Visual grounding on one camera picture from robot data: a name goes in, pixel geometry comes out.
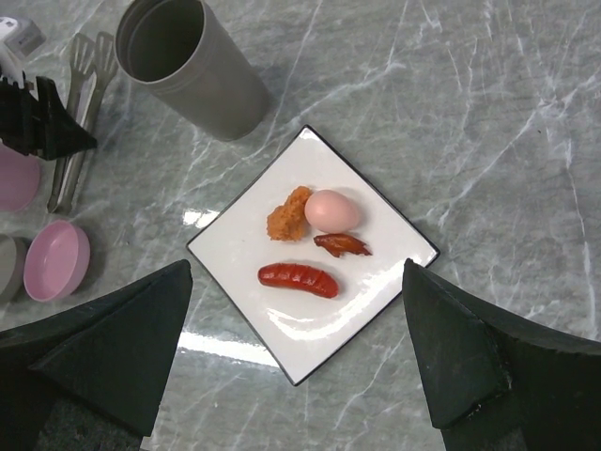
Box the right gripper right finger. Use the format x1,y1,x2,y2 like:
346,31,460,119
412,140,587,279
402,260,600,450

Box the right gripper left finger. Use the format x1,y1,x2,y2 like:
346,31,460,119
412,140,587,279
1,259,193,450

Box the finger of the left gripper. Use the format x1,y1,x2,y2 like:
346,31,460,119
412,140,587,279
1,76,97,160

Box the metal food tongs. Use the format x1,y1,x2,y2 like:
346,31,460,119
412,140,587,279
46,31,118,215

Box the red sausage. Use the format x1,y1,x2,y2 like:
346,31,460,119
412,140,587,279
257,263,340,299

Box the brown chicken wing piece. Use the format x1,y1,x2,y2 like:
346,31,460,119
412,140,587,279
313,233,372,257

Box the pink boiled egg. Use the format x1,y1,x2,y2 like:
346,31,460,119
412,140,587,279
304,190,361,233

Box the orange fried nugget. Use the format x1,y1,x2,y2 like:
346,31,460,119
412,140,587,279
267,186,312,241

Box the pink cup container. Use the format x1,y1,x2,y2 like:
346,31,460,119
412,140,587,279
0,144,40,212

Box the grey round lid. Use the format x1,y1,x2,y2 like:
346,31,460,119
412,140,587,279
1,234,29,304

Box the pink round lid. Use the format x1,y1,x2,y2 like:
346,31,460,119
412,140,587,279
23,220,90,303

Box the tall grey cylinder container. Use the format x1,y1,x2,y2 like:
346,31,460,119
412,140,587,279
115,0,270,141

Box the white square plate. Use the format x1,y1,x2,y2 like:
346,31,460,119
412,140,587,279
187,125,440,386

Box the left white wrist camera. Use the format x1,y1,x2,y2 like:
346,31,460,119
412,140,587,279
1,16,46,88

